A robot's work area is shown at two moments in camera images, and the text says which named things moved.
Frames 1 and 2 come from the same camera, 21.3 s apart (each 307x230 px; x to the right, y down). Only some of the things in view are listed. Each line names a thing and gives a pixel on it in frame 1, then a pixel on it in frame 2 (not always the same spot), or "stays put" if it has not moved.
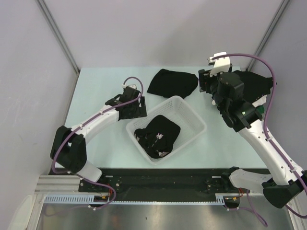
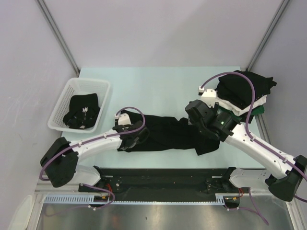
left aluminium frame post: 63,38 stays put
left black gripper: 140,111 to 126,126
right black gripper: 205,77 to 215,109
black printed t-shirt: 157,138 to 83,111
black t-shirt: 255,86 stays put
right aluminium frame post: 274,22 stays put
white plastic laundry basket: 192,125 to 79,86
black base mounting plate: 141,184 stays put
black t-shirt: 167,83 to 169,132
